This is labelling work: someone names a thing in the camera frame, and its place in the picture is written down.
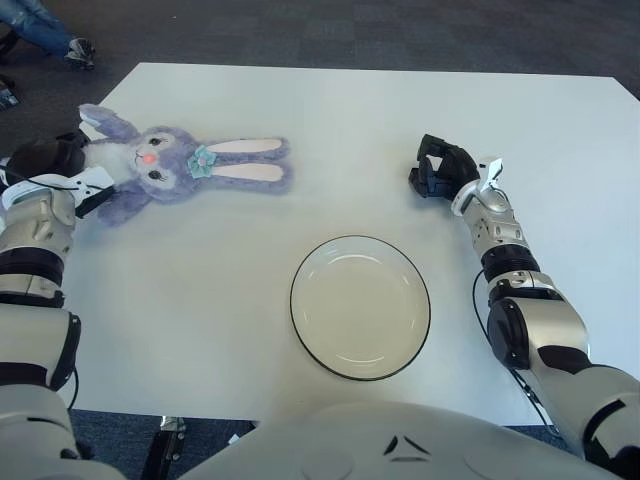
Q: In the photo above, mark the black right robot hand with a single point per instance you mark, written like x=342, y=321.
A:
x=452, y=172

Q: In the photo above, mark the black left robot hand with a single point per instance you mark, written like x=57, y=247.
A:
x=50, y=155

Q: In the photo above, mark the purple plush bunny doll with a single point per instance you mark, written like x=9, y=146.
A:
x=165, y=165

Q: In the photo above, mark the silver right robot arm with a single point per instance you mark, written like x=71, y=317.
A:
x=540, y=320

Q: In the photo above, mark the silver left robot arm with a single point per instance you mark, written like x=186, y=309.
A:
x=35, y=225

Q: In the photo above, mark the white plate with black rim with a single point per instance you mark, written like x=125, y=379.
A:
x=360, y=307

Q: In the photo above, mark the colourful printed item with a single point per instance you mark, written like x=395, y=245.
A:
x=7, y=97

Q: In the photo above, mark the grey sneaker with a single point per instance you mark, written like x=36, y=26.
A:
x=81, y=54

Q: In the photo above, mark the person's leg in jeans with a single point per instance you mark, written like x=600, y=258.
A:
x=35, y=20

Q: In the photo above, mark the grey robot torso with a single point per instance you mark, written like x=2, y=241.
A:
x=375, y=445

